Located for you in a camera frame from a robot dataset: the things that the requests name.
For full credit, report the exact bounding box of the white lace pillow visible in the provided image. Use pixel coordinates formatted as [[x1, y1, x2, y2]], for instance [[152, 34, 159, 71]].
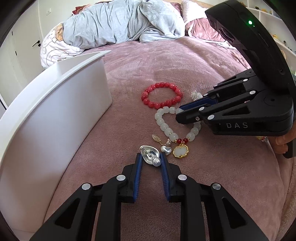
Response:
[[181, 1, 207, 24]]

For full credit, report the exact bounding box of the red bead bracelet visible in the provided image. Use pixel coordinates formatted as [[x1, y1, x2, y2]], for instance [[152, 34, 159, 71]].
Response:
[[140, 81, 183, 110]]

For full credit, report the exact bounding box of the small silver heart charm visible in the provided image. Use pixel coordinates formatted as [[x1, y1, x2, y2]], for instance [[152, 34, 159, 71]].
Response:
[[152, 134, 172, 156]]

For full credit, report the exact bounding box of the white wall shelf unit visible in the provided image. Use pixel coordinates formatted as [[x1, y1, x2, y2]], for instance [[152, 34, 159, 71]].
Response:
[[239, 0, 295, 74]]

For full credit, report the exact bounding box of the silver heart pearl pendant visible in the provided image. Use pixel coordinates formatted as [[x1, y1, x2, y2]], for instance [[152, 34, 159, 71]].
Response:
[[139, 145, 162, 167]]

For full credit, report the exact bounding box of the white plastic storage box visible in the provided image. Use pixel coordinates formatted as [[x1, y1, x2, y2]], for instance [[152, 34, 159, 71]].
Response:
[[1, 51, 112, 240]]

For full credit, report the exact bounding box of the pink velvet pillow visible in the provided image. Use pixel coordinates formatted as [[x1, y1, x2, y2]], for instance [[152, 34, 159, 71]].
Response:
[[171, 2, 235, 49]]

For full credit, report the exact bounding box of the person's hand holding gripper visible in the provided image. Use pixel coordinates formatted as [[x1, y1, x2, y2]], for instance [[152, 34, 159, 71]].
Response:
[[256, 125, 295, 154]]

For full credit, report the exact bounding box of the white cartoon print quilt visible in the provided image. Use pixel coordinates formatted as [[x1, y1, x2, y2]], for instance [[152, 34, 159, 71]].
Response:
[[40, 22, 84, 69]]

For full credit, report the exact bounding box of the white bedroom door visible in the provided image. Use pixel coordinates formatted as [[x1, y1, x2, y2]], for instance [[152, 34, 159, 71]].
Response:
[[12, 2, 43, 81]]

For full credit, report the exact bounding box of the white jade bead bracelet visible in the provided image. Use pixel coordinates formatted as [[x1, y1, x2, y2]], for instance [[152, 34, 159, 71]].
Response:
[[154, 106, 202, 159]]

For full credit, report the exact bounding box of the grey blue duvet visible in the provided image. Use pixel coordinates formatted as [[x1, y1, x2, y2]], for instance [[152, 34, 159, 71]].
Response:
[[63, 1, 185, 50]]

